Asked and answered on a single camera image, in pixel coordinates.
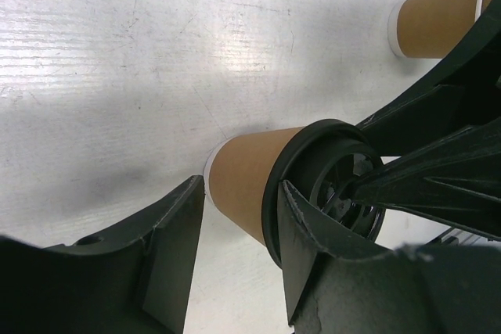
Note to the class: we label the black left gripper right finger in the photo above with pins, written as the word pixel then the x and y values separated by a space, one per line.
pixel 332 277

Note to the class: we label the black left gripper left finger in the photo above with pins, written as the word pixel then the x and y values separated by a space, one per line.
pixel 132 277

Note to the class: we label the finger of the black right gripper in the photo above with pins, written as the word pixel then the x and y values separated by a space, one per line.
pixel 461 91
pixel 454 181

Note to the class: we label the brown paper cup stack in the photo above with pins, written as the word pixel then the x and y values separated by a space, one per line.
pixel 430 29

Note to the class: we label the black plastic cup lid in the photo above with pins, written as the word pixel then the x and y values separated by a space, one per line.
pixel 319 161

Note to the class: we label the single brown paper cup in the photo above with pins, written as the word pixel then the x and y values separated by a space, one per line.
pixel 237 172

